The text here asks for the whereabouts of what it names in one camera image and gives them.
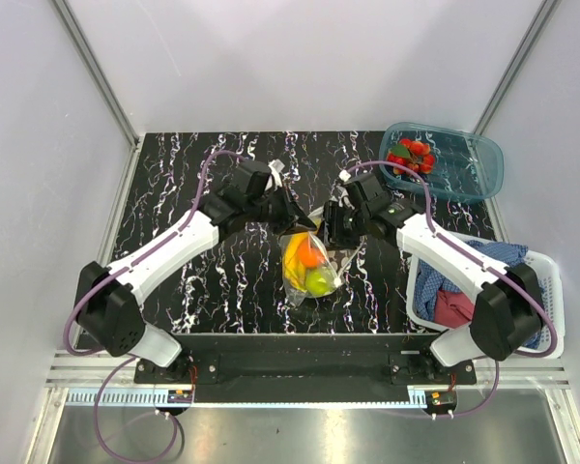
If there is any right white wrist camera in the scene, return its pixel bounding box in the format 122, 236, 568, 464
331, 170, 361, 210

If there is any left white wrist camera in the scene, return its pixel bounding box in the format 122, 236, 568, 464
265, 159, 285, 191

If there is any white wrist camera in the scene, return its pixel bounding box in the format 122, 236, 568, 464
331, 170, 361, 210
265, 159, 285, 191

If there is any purple cable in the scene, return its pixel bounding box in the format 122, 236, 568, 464
340, 161, 560, 420
65, 150, 252, 463

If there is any fake banana bunch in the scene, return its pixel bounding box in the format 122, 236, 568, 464
283, 232, 309, 292

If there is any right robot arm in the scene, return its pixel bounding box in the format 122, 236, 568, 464
323, 171, 548, 384

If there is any red cloth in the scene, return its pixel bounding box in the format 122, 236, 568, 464
434, 290, 475, 329

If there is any clear polka dot zip bag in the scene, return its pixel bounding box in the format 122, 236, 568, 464
279, 202, 363, 306

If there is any blue checkered cloth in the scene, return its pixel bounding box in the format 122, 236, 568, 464
415, 238, 557, 364

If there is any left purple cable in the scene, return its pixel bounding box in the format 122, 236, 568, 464
65, 150, 252, 463

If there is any white laundry basket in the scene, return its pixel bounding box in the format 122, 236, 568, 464
406, 250, 566, 360

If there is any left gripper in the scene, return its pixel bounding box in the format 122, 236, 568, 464
246, 182, 318, 237

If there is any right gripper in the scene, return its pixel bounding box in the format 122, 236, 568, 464
309, 200, 369, 251

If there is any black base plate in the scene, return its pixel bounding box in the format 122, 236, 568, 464
134, 333, 477, 407

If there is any fake orange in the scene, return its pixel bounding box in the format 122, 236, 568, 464
298, 238, 326, 269

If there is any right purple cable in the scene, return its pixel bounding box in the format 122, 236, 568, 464
340, 161, 560, 420

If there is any fake green apple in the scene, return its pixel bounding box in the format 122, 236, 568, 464
304, 268, 335, 298

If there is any fake lychee bunch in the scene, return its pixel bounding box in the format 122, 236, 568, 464
386, 138, 436, 174

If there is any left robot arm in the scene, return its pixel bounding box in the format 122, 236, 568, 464
69, 160, 316, 383

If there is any teal plastic container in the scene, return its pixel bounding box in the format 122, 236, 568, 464
379, 122, 504, 204

